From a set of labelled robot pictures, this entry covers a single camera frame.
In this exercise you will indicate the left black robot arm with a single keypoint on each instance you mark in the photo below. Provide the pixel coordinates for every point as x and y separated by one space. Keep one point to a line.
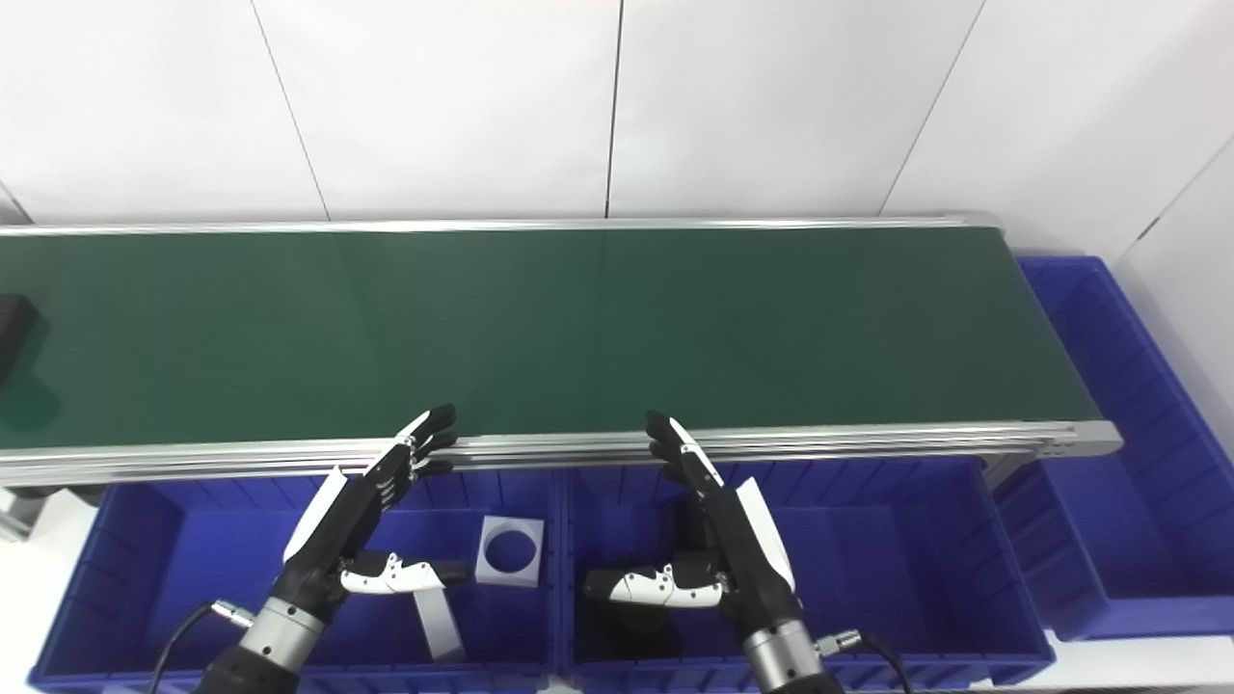
270 646

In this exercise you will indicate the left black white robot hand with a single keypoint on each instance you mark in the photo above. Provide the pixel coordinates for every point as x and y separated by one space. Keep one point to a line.
337 520

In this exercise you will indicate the grey square plate with hole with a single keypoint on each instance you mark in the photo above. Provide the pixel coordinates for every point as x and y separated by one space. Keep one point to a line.
487 569

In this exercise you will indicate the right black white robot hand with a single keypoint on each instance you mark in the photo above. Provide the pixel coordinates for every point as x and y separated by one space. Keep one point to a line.
742 540

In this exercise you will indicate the black cylinder part square base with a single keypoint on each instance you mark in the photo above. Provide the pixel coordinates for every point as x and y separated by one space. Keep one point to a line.
13 328

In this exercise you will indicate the aluminium conveyor leg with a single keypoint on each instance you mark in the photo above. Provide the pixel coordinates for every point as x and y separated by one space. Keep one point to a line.
14 516

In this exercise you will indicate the blue plastic bin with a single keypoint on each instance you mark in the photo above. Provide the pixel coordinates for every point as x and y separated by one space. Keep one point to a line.
1138 540
887 578
193 578

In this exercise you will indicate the grey flat metal bar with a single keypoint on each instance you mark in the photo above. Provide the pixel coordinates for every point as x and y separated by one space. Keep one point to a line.
440 627

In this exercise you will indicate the green conveyor belt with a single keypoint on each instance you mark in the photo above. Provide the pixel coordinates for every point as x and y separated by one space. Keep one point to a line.
578 328
578 448

